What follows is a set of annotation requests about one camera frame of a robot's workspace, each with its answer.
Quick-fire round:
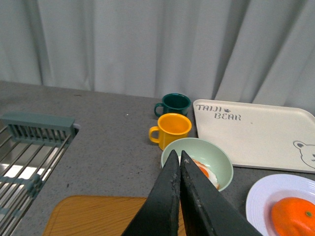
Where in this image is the white round plate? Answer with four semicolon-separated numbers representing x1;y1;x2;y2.
246;174;315;236

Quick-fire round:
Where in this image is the fake fried egg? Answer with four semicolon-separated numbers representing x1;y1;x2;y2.
192;159;220;189

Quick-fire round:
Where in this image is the yellow mug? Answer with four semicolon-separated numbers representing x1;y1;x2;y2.
149;113;192;150

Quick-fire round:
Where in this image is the wooden cutting board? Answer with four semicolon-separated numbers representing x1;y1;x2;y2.
42;195;186;236

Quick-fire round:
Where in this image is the dark green mug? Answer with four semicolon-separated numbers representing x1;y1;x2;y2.
154;93;191;118

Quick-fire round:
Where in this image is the white curtain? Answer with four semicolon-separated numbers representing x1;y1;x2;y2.
0;0;315;113

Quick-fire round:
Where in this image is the light green bowl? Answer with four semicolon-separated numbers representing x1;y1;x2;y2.
161;138;234;191

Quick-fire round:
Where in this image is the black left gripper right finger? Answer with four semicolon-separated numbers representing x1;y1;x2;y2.
180;151;261;236

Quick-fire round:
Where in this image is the orange mandarin fruit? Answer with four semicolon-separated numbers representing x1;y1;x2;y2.
271;197;315;236

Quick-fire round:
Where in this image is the green metal sink rack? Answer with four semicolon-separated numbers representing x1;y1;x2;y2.
0;112;78;236

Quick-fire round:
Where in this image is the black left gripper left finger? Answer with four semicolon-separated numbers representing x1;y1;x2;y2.
122;150;181;236

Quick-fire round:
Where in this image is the beige bear serving tray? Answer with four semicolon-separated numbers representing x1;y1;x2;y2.
193;99;315;173

